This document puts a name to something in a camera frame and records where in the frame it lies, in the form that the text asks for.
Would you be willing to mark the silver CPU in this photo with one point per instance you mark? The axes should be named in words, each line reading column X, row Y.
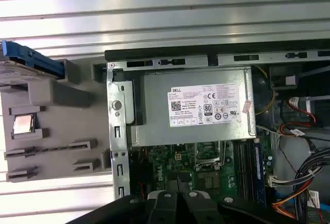
column 23, row 124

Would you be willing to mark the RAM stick with blue label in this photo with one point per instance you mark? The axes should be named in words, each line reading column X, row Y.
column 259, row 172

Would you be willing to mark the metal socket cover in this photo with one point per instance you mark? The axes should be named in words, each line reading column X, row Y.
column 197, row 154

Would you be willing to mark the black RAM slot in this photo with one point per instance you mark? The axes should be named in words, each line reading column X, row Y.
column 243, row 170
column 250, row 170
column 236, row 170

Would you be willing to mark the black PC case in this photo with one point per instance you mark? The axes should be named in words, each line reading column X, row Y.
column 117, row 136

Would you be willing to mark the green motherboard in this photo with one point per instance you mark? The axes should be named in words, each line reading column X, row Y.
column 159, row 167

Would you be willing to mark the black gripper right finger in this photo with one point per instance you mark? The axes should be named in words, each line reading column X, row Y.
column 198, row 208

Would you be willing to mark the metal drive cage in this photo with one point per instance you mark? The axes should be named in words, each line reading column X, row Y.
column 317, row 70

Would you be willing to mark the silver power supply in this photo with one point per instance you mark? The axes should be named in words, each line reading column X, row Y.
column 154, row 105

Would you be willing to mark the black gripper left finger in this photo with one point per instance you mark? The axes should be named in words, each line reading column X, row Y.
column 162, row 208

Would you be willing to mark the hard disk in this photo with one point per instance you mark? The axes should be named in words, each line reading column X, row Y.
column 38, row 59

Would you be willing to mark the CPU socket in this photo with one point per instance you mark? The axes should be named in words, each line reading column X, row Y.
column 208, row 180

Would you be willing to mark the grey parts rack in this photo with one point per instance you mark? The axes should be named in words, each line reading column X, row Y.
column 64, row 121

